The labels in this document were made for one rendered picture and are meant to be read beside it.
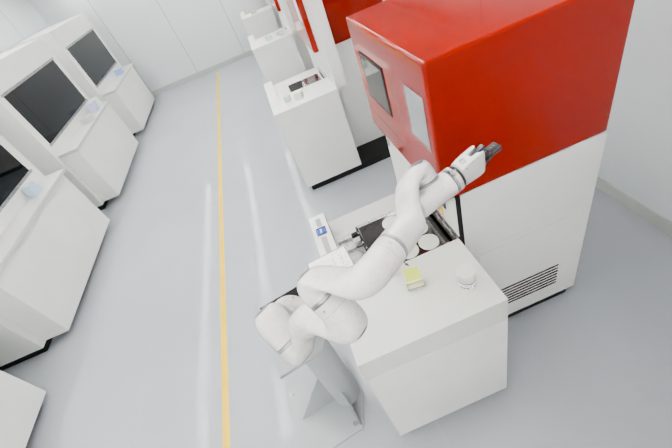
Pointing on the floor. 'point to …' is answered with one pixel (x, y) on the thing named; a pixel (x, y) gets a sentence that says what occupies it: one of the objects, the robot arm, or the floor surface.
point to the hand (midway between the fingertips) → (493, 148)
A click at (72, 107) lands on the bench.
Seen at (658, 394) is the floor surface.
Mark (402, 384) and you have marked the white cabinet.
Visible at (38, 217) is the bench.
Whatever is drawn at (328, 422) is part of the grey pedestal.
